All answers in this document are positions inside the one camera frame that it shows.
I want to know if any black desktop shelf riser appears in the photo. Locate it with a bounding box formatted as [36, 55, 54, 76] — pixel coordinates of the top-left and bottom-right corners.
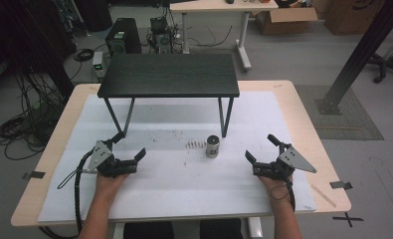
[97, 53, 241, 139]

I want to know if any white table sheet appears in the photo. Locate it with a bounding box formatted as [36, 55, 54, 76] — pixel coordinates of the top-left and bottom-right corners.
[38, 91, 317, 223]

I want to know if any open computer case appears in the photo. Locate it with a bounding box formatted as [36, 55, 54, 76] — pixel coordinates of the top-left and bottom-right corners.
[146, 15, 174, 55]

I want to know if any black computer tower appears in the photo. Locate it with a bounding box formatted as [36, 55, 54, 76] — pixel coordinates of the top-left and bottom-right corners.
[104, 17, 142, 57]

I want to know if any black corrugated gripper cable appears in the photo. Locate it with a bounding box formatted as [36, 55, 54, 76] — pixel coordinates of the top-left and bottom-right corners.
[72, 148, 98, 235]

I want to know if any black metal post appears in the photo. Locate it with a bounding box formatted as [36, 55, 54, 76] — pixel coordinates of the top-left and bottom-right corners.
[314, 0, 393, 117]

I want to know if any light wooden table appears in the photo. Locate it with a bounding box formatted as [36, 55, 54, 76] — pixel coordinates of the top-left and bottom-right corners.
[10, 79, 352, 229]

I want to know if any white-legged wooden desk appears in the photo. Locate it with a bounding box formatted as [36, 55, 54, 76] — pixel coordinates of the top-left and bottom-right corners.
[168, 0, 280, 73]

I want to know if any open cardboard box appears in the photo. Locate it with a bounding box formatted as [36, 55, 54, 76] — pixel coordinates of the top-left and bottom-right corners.
[255, 7, 318, 36]

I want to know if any person's left hand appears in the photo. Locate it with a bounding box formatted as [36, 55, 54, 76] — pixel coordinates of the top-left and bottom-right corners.
[94, 171, 130, 201]

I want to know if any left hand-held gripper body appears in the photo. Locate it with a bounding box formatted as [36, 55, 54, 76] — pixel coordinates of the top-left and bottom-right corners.
[86, 139, 139, 179]

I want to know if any bench power supply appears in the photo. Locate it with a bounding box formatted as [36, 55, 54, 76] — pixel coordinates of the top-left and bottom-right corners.
[92, 51, 109, 83]

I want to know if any person's right hand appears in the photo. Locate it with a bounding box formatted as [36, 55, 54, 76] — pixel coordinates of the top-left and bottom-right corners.
[257, 174, 295, 204]

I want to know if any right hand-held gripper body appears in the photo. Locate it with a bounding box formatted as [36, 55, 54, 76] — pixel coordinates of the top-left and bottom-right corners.
[252, 142, 318, 183]

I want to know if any thin wooden stick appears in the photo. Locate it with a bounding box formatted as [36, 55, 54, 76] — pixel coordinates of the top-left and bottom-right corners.
[310, 183, 337, 209]

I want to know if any bundle of black floor cables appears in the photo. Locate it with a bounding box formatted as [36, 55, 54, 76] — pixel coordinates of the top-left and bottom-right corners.
[0, 70, 70, 161]

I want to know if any small metal spring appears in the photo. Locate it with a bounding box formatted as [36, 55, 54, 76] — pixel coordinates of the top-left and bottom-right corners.
[185, 140, 207, 149]

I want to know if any black office chair base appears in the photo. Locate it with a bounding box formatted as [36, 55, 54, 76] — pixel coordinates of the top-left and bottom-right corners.
[365, 52, 393, 85]

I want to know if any black tape cross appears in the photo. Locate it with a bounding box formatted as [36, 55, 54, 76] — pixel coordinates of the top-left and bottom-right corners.
[331, 212, 365, 229]

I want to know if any large closed cardboard box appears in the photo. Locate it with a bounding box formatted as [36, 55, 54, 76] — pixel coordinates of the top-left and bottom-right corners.
[322, 0, 388, 36]

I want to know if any silver metal can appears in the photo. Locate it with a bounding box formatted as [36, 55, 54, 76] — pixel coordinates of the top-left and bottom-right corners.
[205, 134, 221, 159]

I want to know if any person's left leg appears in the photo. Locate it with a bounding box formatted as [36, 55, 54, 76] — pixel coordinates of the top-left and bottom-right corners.
[121, 221, 175, 239]

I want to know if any coiled black cable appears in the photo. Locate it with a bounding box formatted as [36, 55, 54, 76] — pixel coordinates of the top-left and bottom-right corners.
[73, 48, 96, 63]

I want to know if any grey floor mat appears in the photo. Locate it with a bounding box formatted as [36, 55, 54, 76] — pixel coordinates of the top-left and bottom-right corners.
[295, 84, 385, 141]

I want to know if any person's leg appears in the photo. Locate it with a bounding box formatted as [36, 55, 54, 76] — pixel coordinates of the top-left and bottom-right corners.
[199, 218, 244, 239]
[121, 221, 175, 239]

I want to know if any black tape strip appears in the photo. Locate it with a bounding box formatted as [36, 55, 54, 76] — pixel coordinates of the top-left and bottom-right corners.
[328, 180, 354, 191]
[22, 170, 47, 181]

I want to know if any person's right leg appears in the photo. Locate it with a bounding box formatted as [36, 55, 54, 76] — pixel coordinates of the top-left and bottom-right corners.
[199, 218, 244, 239]

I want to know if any dark curtain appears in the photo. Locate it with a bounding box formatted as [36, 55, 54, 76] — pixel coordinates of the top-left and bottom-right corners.
[0, 0, 77, 101]

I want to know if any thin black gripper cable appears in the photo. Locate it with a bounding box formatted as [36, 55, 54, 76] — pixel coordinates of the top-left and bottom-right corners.
[269, 177, 297, 213]

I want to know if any thin black looped cable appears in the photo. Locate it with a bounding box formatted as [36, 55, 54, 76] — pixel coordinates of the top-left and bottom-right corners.
[57, 168, 90, 190]

